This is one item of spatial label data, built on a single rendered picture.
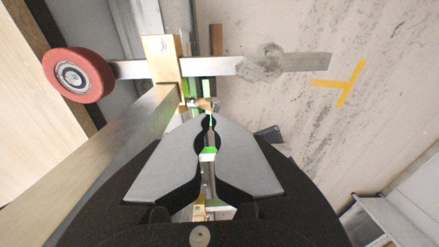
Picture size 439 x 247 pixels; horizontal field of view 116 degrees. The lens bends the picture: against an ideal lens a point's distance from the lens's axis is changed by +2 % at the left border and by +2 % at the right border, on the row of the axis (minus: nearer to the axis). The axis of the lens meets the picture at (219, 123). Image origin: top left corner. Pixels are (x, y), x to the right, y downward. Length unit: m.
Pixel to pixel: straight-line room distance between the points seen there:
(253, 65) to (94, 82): 0.24
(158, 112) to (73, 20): 0.33
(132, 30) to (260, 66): 0.41
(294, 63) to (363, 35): 1.26
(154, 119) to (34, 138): 0.30
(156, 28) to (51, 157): 0.40
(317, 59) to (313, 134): 1.43
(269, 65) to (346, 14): 1.18
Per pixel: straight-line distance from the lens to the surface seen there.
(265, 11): 1.18
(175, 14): 0.43
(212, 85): 0.43
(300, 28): 1.27
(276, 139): 1.35
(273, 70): 0.27
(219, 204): 0.60
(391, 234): 2.79
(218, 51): 1.05
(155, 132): 0.17
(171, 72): 0.26
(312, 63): 0.31
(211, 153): 0.40
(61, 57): 0.30
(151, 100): 0.20
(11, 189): 0.63
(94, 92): 0.29
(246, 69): 0.25
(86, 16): 0.50
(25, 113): 0.40
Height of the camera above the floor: 1.12
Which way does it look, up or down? 59 degrees down
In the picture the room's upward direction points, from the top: 176 degrees clockwise
